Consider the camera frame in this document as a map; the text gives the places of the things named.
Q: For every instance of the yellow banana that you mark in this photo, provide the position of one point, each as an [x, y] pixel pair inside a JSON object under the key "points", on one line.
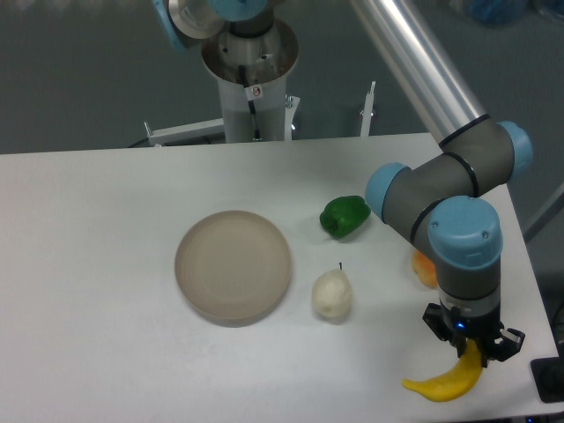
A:
{"points": [[453, 384]]}

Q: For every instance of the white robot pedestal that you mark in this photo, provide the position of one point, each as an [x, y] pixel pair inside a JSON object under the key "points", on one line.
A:
{"points": [[251, 74]]}

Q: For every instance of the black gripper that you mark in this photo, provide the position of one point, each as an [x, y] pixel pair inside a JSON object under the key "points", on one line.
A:
{"points": [[454, 320]]}

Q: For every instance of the blue plastic bag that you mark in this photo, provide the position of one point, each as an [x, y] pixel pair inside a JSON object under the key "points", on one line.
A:
{"points": [[496, 13]]}

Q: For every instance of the white pear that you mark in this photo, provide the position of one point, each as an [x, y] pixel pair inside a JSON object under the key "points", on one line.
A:
{"points": [[332, 296]]}

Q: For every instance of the orange fruit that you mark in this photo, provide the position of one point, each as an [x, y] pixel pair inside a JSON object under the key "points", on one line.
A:
{"points": [[424, 269]]}

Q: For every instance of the beige round plate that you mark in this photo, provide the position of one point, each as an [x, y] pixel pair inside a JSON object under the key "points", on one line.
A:
{"points": [[233, 267]]}

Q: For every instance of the white metal bracket left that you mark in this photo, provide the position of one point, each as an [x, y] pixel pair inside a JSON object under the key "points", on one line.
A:
{"points": [[186, 134]]}

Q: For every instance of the black device at edge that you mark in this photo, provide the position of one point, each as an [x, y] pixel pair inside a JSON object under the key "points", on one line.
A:
{"points": [[548, 377]]}

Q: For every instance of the green bell pepper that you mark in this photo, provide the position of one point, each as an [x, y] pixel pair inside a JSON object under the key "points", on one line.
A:
{"points": [[344, 215]]}

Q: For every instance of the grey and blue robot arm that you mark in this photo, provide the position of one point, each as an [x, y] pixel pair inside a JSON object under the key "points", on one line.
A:
{"points": [[438, 207]]}

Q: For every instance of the white metal bracket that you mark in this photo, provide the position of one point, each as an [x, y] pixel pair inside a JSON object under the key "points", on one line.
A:
{"points": [[186, 134], [368, 111]]}

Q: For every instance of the white metal bracket right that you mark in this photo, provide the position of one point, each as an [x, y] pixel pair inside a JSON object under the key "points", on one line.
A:
{"points": [[368, 111]]}

